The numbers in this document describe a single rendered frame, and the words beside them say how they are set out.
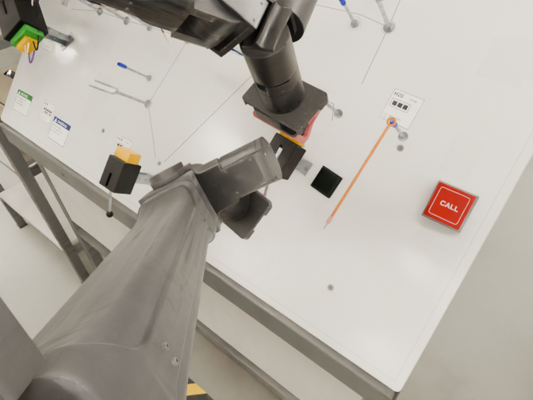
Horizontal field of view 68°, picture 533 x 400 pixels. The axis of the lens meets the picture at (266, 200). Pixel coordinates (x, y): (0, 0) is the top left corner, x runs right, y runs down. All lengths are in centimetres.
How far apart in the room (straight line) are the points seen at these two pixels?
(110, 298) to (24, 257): 200
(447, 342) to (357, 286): 116
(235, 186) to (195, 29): 17
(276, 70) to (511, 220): 200
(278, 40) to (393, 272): 37
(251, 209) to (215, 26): 25
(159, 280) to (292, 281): 51
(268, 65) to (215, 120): 35
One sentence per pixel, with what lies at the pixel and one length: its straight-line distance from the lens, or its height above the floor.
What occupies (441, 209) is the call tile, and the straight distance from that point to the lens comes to 59.
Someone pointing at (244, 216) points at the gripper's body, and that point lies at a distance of 56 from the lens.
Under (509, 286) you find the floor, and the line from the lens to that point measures 205.
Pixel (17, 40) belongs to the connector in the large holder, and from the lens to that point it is 106.
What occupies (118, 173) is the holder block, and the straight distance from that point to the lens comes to 78.
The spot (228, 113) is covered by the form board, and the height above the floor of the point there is 107.
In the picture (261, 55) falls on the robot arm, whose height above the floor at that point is 130.
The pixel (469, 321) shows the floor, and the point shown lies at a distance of 187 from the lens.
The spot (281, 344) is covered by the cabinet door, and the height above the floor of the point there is 67.
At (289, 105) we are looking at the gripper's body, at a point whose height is 122.
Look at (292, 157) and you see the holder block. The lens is 59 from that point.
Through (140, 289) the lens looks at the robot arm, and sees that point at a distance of 17.
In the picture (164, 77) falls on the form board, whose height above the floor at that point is 108.
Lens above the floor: 148
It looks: 45 degrees down
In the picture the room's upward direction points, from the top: straight up
